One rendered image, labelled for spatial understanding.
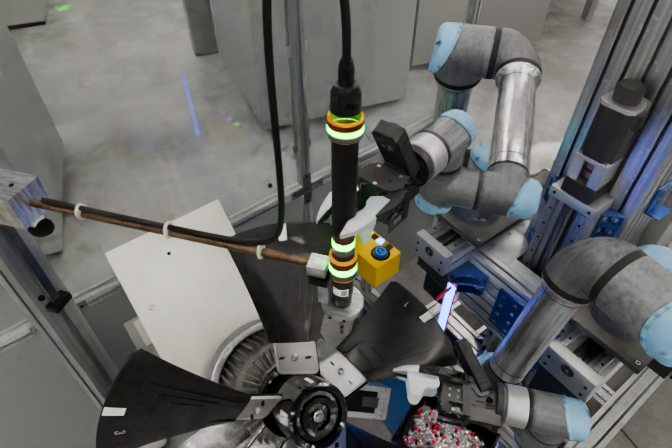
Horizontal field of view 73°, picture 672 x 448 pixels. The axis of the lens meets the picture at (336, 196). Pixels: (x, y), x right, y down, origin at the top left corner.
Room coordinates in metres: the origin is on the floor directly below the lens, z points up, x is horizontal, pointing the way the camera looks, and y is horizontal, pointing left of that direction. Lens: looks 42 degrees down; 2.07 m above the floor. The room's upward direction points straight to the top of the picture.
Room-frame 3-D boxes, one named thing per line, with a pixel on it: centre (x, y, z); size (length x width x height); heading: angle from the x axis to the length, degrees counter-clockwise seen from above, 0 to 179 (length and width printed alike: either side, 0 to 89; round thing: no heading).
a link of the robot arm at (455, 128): (0.67, -0.19, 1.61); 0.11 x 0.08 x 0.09; 140
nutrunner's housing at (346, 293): (0.45, -0.01, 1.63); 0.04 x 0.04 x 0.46
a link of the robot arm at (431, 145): (0.61, -0.14, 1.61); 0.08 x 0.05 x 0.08; 50
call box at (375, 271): (0.91, -0.10, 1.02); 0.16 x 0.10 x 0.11; 40
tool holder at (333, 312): (0.46, 0.00, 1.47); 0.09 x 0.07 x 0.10; 75
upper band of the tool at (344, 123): (0.45, -0.01, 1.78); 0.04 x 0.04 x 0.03
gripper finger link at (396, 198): (0.49, -0.07, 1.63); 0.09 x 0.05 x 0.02; 148
